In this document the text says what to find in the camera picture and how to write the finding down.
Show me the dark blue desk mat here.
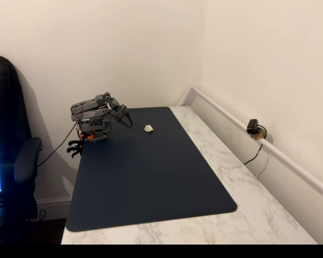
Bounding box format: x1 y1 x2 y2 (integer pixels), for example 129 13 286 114
65 106 237 233

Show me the black and orange table clamp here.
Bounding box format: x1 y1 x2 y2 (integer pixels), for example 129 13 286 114
66 133 86 160

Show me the white baseboard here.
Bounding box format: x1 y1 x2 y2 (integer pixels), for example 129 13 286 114
34 197 72 221

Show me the black office chair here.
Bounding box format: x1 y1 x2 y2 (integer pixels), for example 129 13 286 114
0 55 44 244

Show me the black webcam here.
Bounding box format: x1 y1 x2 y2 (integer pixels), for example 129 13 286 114
247 119 259 134

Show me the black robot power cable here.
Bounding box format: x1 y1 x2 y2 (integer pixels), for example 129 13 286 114
37 121 79 168

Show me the tan webcam mount block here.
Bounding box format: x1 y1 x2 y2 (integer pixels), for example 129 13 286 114
252 128 272 142

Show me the black webcam cable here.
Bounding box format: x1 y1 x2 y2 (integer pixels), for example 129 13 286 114
243 125 269 166

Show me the white wall ledge rail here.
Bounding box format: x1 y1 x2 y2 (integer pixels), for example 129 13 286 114
177 85 323 201

